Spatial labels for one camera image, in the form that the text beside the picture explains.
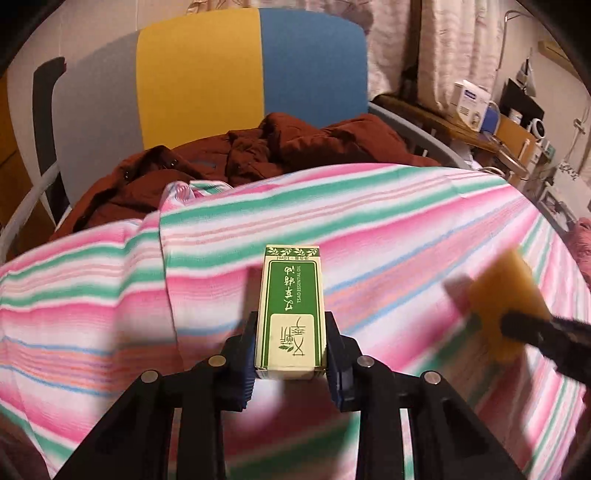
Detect white round device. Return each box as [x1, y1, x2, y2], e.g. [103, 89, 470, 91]
[526, 117, 550, 144]

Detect white blue carton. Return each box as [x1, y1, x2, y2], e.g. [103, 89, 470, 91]
[450, 79, 492, 129]

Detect grey yellow blue chair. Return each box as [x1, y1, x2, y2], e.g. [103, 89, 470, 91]
[0, 7, 472, 259]

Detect striped pink green tablecloth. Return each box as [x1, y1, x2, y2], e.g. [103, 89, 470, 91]
[0, 161, 591, 480]

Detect dark red jacket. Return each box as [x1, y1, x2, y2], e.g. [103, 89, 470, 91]
[48, 112, 441, 241]

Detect wooden shelf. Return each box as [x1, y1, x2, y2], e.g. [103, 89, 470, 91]
[372, 95, 529, 176]

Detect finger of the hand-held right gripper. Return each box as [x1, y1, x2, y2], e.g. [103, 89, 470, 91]
[501, 310, 591, 384]

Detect wooden drawer unit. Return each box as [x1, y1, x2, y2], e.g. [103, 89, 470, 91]
[494, 113, 543, 167]

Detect patterned beige curtain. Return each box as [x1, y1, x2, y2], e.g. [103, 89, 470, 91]
[185, 0, 504, 116]

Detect wooden cabinet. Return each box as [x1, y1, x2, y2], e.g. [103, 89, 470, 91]
[0, 74, 56, 245]

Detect black rolled mat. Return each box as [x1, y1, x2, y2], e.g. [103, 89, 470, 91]
[32, 56, 70, 217]

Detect blue jug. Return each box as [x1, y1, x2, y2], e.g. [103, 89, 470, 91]
[480, 102, 502, 134]

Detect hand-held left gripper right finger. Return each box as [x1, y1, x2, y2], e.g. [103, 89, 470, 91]
[324, 311, 527, 480]

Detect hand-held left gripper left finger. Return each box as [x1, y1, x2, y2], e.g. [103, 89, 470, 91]
[54, 310, 259, 480]

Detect small green white box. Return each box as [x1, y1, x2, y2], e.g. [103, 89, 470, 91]
[255, 244, 329, 381]

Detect black box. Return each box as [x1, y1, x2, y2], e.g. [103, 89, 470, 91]
[501, 78, 546, 125]

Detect pink cloth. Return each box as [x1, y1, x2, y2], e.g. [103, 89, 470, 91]
[566, 217, 591, 268]

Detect yellow sponge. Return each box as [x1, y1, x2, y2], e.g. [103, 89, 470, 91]
[468, 249, 548, 363]

